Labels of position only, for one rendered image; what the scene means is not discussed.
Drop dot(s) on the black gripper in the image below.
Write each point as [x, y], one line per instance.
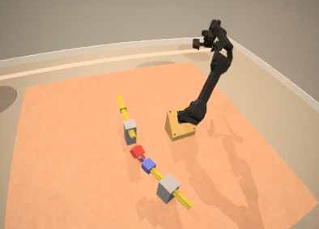
[197, 44]

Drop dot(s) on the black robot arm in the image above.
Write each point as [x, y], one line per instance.
[196, 111]

